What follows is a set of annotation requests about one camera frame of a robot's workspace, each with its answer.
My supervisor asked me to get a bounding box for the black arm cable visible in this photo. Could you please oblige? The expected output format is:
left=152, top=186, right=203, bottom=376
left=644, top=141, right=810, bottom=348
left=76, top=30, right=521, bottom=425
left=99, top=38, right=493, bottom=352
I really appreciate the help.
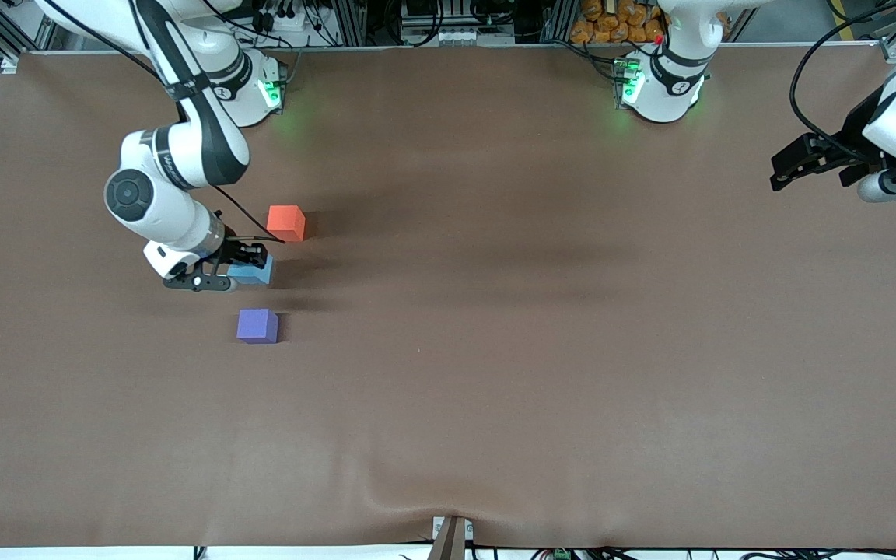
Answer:
left=42, top=0, right=286, bottom=244
left=789, top=0, right=896, bottom=155

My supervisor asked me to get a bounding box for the table edge mount post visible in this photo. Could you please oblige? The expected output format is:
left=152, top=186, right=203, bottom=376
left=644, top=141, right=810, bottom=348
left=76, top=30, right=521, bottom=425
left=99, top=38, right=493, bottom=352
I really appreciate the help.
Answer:
left=427, top=515, right=474, bottom=560

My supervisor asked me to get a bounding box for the white power strip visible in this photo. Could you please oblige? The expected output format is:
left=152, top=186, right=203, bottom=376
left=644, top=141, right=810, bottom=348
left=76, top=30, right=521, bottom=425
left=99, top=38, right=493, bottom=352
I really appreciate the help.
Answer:
left=436, top=26, right=516, bottom=46

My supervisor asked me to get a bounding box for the light blue foam block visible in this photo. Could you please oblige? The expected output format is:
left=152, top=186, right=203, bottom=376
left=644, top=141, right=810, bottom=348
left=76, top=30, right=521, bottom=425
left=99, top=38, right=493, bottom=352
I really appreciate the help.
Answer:
left=229, top=255, right=274, bottom=287

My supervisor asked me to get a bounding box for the purple foam block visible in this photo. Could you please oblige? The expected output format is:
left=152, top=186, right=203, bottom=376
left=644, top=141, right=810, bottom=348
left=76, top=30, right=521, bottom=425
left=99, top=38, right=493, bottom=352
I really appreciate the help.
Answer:
left=236, top=308, right=279, bottom=345

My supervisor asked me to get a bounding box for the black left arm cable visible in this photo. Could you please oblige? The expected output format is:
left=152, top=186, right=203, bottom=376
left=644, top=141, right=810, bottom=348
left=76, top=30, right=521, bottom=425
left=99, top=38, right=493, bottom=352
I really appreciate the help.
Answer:
left=789, top=0, right=896, bottom=155

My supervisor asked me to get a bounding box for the aluminium frame post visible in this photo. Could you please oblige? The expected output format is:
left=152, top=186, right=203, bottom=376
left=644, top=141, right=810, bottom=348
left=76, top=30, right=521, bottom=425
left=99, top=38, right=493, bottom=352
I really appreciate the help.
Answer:
left=545, top=0, right=577, bottom=44
left=335, top=0, right=368, bottom=47

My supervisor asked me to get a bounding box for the orange foam block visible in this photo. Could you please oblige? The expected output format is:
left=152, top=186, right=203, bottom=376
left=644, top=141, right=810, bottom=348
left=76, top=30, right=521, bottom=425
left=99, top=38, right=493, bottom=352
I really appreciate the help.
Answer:
left=266, top=205, right=306, bottom=243

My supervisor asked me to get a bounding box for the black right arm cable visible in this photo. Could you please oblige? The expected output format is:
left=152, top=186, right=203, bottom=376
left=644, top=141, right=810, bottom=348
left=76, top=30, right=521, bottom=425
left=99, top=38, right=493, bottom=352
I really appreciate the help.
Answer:
left=42, top=0, right=286, bottom=244

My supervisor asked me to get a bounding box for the white socket box with plugs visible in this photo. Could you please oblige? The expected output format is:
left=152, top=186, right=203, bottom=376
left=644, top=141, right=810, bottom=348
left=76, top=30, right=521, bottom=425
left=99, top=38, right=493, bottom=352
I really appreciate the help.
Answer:
left=250, top=0, right=317, bottom=36

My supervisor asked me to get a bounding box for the large table cover mat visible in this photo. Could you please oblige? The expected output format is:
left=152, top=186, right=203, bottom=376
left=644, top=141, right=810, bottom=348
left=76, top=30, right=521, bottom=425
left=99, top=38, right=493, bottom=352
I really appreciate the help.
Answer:
left=0, top=43, right=896, bottom=549

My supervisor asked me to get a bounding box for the pile of orange packets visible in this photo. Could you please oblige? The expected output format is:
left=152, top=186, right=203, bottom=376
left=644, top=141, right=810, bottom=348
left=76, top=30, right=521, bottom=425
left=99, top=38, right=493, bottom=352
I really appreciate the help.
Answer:
left=570, top=0, right=731, bottom=45

